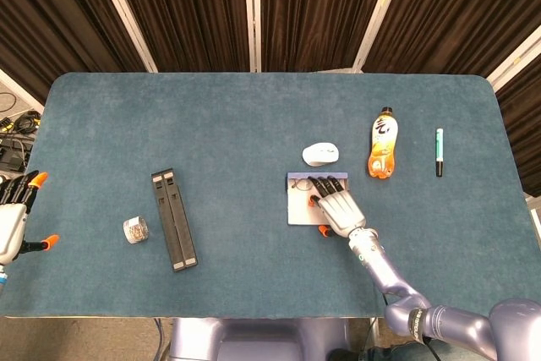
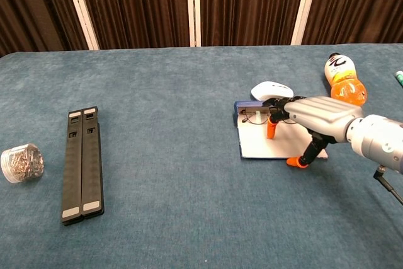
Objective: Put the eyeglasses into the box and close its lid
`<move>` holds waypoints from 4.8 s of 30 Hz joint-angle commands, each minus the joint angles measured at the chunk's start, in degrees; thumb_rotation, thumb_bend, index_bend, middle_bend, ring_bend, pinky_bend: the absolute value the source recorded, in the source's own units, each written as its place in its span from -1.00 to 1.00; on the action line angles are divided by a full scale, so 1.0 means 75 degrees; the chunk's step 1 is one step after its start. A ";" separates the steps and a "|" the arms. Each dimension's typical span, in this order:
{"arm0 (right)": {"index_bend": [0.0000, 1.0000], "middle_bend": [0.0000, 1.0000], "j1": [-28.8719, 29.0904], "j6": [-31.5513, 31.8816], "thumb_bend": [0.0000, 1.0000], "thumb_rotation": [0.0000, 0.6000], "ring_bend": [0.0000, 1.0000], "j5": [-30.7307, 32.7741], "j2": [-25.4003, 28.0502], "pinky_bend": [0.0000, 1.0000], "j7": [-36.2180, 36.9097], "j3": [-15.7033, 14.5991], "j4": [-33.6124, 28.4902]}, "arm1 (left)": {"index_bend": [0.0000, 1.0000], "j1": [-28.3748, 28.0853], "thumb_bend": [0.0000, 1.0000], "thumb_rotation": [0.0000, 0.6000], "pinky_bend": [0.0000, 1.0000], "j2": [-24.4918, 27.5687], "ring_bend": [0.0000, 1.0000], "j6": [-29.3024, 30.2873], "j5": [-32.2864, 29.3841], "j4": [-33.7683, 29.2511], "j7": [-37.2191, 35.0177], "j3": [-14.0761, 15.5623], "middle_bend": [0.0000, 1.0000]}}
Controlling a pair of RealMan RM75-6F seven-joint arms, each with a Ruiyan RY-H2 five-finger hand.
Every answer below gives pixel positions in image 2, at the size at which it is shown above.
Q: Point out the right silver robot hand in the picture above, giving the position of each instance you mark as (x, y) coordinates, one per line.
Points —
(321, 111)

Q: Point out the thin black metal eyeglasses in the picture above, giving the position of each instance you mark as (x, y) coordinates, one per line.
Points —
(253, 117)

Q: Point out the blue cardboard glasses case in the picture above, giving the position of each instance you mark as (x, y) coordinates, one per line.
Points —
(255, 143)

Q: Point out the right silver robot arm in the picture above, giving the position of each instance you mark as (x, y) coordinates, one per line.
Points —
(378, 140)

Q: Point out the orange drink plastic bottle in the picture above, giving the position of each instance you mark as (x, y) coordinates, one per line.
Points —
(346, 91)

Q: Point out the white computer mouse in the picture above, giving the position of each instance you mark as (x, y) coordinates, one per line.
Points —
(267, 91)

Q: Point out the green white marker pen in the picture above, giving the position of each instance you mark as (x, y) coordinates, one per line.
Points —
(400, 77)

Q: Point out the dark brown curtain panel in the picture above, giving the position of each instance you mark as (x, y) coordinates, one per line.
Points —
(355, 4)
(135, 4)
(252, 4)
(31, 4)

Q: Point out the teal felt table cover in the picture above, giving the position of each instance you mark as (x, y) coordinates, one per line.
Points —
(176, 108)

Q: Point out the black folding laptop stand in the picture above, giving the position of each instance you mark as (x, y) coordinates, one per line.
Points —
(72, 171)

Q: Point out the clear jar of metal clips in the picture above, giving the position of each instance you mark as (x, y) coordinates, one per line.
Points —
(22, 162)

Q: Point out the white partition frame post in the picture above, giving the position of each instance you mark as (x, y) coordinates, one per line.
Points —
(79, 4)
(304, 4)
(193, 4)

